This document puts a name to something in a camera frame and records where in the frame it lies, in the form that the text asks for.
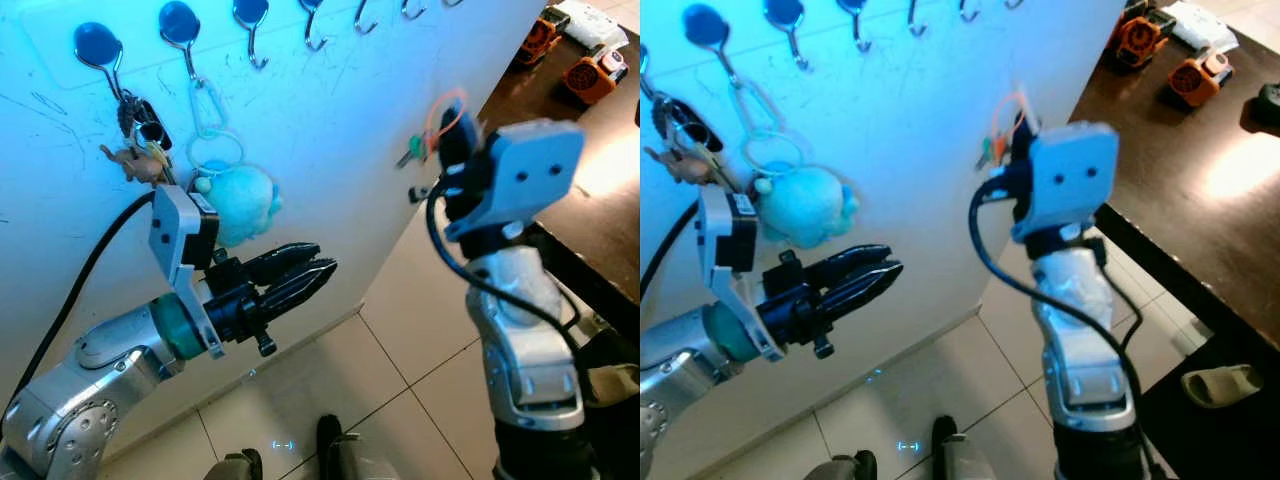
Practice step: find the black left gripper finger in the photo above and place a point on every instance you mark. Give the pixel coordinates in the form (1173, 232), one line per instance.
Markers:
(285, 260)
(865, 288)
(300, 287)
(850, 262)

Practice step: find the beige slipper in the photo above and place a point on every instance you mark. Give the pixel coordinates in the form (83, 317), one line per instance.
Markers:
(1220, 385)
(612, 382)

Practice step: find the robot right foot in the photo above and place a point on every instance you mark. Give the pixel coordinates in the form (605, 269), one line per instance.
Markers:
(345, 455)
(960, 455)

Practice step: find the dark brown wooden table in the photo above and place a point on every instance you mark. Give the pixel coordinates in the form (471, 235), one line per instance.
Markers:
(1200, 220)
(590, 200)

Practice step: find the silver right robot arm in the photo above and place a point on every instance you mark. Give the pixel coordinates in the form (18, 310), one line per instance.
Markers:
(1080, 340)
(530, 340)

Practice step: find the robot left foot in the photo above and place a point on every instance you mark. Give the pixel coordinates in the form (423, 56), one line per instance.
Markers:
(235, 466)
(835, 468)

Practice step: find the light blue left wrist camera mount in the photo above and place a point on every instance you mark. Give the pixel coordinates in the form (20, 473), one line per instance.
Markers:
(170, 225)
(712, 230)

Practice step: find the orange black tool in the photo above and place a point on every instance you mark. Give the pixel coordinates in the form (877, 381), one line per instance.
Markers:
(1140, 35)
(540, 40)
(1200, 78)
(595, 75)

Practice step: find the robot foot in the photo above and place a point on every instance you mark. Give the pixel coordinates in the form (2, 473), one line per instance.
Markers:
(835, 468)
(960, 455)
(235, 466)
(345, 455)

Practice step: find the black handheld remote controller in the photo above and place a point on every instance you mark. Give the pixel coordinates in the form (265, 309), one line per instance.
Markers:
(1265, 108)

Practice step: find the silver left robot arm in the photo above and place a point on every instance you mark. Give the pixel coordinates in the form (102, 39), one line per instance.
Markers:
(680, 360)
(100, 370)

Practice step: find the light blue right wrist camera mount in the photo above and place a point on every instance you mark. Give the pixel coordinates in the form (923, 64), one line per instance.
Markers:
(1075, 175)
(530, 170)

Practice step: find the white plastic bag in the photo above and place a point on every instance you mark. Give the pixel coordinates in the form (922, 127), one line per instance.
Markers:
(595, 20)
(1200, 25)

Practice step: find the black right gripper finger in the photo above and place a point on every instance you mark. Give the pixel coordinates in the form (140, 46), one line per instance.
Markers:
(458, 135)
(1024, 135)

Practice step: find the white carabiner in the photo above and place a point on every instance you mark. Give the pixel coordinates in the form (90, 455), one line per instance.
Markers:
(742, 105)
(195, 105)

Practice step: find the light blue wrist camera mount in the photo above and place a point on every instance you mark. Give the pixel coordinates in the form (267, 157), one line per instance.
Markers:
(712, 230)
(1075, 175)
(530, 170)
(170, 225)

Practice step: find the black car key bunch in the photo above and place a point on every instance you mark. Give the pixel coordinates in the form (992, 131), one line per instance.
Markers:
(685, 125)
(140, 118)

